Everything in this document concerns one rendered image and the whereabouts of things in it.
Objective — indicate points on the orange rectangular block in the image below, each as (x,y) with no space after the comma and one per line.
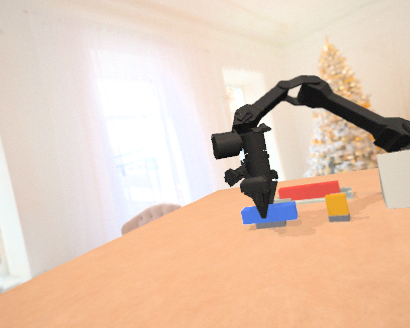
(337,204)

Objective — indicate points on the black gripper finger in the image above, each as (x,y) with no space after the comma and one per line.
(261,201)
(273,186)

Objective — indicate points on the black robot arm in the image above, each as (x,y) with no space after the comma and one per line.
(392,134)

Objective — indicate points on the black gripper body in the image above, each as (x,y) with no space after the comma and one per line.
(260,174)

